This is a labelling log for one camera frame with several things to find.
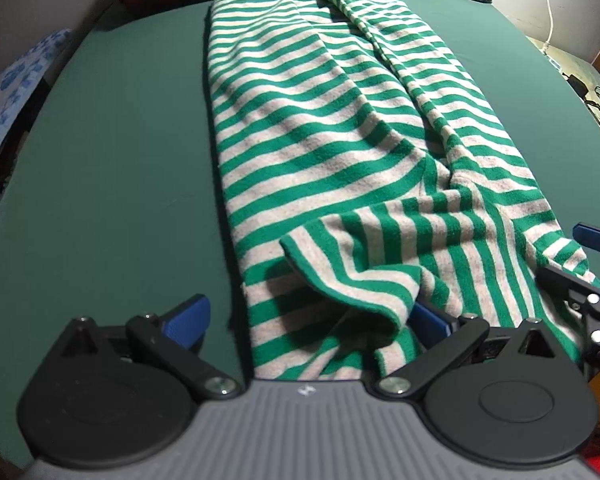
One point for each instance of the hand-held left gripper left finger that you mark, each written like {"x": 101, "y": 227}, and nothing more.
{"x": 190, "y": 317}

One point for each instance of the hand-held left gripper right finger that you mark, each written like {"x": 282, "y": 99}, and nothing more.
{"x": 427, "y": 322}

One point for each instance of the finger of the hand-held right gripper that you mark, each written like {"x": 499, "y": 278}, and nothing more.
{"x": 597, "y": 237}
{"x": 570, "y": 287}

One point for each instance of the green white striped shirt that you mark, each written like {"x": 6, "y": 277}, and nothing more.
{"x": 330, "y": 135}

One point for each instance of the black power adapter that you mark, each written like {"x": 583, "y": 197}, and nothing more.
{"x": 577, "y": 83}

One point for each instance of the pale green side table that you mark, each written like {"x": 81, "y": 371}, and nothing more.
{"x": 570, "y": 57}

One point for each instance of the blue floral cloth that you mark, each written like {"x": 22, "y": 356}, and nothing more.
{"x": 15, "y": 85}

